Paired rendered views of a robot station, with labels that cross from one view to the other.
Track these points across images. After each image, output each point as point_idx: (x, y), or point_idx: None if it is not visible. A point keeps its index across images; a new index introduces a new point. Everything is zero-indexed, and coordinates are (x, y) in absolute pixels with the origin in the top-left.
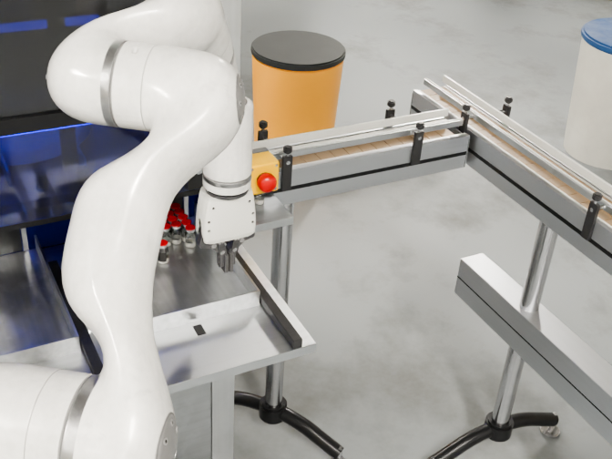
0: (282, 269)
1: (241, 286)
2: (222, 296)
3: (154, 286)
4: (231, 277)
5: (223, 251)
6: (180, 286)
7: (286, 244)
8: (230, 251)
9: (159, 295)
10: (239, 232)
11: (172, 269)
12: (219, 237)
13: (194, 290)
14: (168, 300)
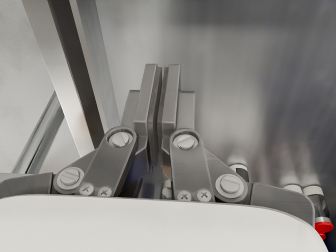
0: (45, 123)
1: (113, 58)
2: (171, 41)
3: (296, 122)
4: (127, 93)
5: (181, 144)
6: (246, 105)
7: (29, 148)
8: (140, 137)
9: (306, 95)
10: (63, 240)
11: (232, 149)
12: (227, 250)
13: (226, 82)
14: (300, 75)
